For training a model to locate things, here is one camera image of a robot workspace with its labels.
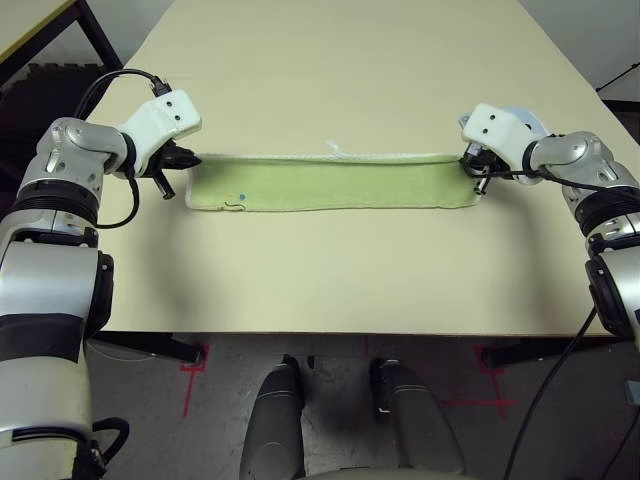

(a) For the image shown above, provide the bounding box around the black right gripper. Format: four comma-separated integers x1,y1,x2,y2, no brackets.
459,143,507,197

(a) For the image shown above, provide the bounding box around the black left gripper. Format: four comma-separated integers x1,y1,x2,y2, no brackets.
136,141,203,201

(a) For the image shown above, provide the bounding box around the green towel with white trim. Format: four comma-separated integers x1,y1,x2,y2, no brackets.
184,139,482,212

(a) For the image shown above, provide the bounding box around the folded light blue towel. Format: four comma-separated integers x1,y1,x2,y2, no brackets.
502,104,551,137

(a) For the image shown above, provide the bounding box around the black-framed side table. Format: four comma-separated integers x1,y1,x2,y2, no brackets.
0,0,124,71

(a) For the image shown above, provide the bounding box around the black foam floor mat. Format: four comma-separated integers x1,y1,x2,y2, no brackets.
0,62,109,166

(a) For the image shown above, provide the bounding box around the black side cabinet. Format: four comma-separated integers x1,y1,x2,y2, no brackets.
602,97,640,146

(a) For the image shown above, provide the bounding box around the black tripod stand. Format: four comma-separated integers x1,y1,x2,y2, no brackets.
594,64,640,94

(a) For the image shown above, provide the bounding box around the black table foot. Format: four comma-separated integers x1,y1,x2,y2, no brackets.
482,342,616,371
92,332,209,364

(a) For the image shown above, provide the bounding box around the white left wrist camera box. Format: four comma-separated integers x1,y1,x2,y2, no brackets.
119,89,202,171

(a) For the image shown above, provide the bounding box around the black left wrist camera cable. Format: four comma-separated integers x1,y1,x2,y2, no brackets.
74,69,171,231

